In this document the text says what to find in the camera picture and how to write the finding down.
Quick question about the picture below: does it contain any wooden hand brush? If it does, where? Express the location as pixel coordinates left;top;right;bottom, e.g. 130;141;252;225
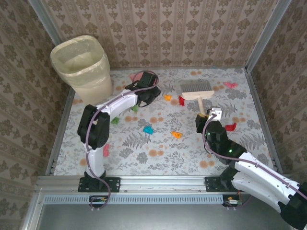
179;80;216;118

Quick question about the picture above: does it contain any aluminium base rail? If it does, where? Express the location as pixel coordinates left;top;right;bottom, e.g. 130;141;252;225
35;174;297;194

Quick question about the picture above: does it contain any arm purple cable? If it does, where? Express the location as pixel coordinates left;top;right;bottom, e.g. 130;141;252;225
202;114;307;209
83;69;159;212

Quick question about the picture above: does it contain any aluminium frame post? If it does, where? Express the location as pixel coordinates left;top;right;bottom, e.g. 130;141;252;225
244;0;293;71
28;0;65;46

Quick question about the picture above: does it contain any beige trash bin with liner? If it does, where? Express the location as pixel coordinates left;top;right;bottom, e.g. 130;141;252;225
49;35;114;105

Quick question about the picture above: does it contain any aluminium table side rail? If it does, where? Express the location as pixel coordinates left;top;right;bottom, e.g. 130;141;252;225
244;69;284;174
45;88;75;175

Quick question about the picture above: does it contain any small connector board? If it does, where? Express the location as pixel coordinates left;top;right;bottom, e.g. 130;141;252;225
222;194;243;208
88;195;109;208

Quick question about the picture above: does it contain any grey slotted cable duct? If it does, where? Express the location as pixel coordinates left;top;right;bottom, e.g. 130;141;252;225
44;194;224;205

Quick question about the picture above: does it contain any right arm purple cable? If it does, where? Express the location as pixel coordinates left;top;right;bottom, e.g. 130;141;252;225
202;114;307;209

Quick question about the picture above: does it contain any floral patterned table mat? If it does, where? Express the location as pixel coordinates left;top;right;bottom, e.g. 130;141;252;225
54;68;276;177

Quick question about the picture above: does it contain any grey metal panel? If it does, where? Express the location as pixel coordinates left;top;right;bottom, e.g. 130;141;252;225
35;194;297;230

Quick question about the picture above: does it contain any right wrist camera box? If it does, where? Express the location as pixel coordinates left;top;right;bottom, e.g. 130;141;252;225
206;107;223;121

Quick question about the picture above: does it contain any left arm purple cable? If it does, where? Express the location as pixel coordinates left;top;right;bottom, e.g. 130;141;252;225
83;69;159;212

